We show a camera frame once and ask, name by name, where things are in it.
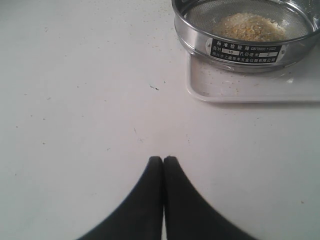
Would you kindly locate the yellow grain mixture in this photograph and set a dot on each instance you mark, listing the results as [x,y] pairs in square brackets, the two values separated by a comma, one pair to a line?
[250,27]

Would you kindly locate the white plastic tray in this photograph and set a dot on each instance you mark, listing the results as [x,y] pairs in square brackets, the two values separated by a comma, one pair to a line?
[299,83]

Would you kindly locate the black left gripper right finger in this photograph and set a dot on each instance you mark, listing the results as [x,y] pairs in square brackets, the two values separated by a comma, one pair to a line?
[188,216]

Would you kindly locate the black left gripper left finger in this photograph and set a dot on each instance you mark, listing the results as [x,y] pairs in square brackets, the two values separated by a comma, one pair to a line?
[140,215]

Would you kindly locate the round stainless steel sieve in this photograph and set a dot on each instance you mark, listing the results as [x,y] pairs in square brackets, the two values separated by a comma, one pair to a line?
[195,19]

